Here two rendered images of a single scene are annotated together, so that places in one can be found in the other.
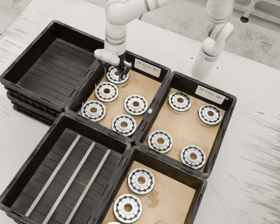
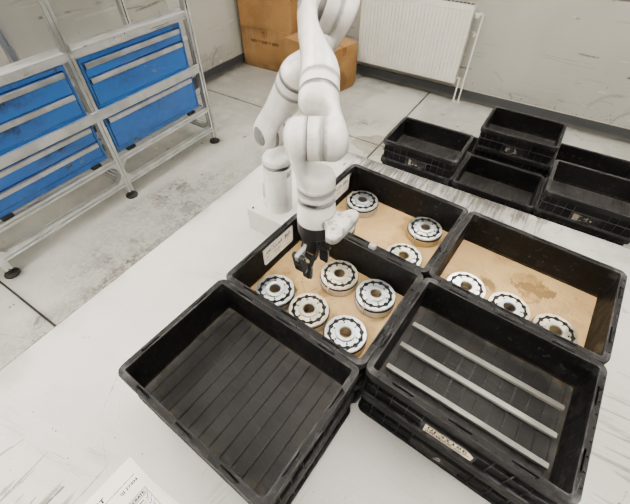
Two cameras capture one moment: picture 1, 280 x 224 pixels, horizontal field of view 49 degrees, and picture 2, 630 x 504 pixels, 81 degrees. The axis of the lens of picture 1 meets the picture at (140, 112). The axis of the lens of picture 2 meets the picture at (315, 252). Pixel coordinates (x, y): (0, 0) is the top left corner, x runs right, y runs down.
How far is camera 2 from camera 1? 90 cm
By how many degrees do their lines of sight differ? 41
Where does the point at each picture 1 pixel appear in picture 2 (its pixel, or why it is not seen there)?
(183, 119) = (362, 231)
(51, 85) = (268, 408)
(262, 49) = (188, 192)
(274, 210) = (456, 198)
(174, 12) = (67, 267)
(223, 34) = not seen: hidden behind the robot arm
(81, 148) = (409, 365)
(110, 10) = (337, 133)
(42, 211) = (529, 437)
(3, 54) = not seen: outside the picture
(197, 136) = (388, 223)
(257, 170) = not seen: hidden behind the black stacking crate
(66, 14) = (46, 388)
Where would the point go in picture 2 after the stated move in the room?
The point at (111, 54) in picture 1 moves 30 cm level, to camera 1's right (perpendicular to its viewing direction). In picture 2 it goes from (340, 216) to (379, 137)
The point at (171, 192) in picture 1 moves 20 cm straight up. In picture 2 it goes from (470, 262) to (495, 210)
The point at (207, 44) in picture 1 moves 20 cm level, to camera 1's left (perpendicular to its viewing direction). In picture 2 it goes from (276, 159) to (245, 198)
